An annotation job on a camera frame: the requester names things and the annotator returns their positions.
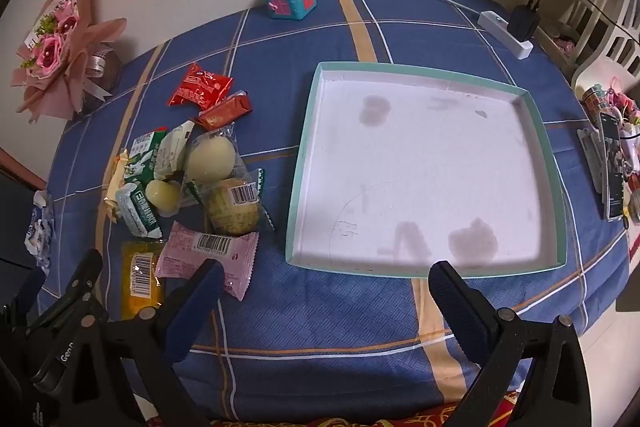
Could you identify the large round bun packet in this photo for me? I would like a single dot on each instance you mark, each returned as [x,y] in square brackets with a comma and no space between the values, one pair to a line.
[210,159]

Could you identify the white power strip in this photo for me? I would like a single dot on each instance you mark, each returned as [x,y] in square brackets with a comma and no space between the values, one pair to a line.
[492,23]

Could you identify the patterned tape rolls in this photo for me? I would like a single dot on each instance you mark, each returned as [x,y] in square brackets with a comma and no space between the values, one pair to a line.
[595,99]

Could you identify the white slatted chair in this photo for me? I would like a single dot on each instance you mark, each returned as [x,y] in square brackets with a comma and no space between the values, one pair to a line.
[620,37]

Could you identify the yellow snack packet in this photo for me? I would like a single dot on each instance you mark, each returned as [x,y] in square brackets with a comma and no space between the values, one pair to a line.
[140,277]

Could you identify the green edged round pastry packet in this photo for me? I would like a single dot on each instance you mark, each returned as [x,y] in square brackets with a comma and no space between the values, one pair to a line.
[230,212]

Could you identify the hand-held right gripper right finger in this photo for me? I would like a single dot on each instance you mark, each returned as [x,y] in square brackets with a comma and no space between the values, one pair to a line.
[457,307]

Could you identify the small round yellow pastry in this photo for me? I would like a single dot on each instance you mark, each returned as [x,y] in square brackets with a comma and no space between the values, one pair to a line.
[165,194]

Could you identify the white green edged packet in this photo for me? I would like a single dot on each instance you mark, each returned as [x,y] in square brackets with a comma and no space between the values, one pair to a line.
[172,149]

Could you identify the grey phone stand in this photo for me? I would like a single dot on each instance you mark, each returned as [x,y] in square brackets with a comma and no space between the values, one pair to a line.
[592,157]

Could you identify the blue white tissue packet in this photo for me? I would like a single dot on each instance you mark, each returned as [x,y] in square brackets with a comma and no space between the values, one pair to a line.
[40,227]

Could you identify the dark cabinet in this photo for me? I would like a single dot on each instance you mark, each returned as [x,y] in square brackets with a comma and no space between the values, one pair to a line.
[15,217]

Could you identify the red brown snack packet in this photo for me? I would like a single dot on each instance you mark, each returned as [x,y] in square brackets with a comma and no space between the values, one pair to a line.
[225,112]

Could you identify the teal rimmed white tray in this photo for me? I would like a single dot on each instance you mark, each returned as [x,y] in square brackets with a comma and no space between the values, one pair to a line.
[425,167]

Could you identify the pink snack packet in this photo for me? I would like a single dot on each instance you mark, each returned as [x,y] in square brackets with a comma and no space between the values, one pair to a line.
[200,252]

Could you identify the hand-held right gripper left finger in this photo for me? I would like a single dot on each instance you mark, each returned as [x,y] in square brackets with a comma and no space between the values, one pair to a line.
[195,304]

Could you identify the pink ornament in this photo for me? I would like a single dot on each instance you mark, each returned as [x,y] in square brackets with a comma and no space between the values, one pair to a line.
[622,104]

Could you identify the bright red snack packet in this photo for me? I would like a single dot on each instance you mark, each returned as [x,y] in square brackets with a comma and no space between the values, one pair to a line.
[200,87]

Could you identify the pink flower bouquet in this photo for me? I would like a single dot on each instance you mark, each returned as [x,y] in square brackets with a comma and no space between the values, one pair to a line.
[65,42]

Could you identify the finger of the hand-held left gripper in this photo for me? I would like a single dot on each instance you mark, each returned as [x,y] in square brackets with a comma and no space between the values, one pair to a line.
[80,279]
[27,292]

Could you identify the pale yellow cracker packet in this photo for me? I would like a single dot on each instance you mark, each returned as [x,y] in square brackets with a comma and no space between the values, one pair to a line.
[114,187]

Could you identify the brown round box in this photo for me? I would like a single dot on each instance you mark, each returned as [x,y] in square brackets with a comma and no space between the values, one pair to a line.
[112,72]

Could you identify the black charger plug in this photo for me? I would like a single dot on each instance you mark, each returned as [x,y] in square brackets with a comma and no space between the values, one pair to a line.
[522,23]

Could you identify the green white snack packet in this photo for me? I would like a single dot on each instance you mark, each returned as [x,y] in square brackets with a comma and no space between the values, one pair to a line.
[142,152]
[140,214]

